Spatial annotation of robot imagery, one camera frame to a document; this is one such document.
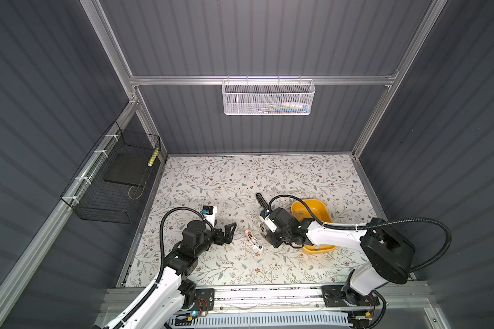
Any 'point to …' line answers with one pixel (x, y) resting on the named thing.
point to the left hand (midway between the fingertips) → (226, 223)
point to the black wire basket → (109, 186)
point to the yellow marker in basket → (154, 157)
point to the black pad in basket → (130, 168)
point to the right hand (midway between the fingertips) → (270, 236)
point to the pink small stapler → (251, 237)
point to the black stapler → (261, 201)
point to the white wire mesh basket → (268, 97)
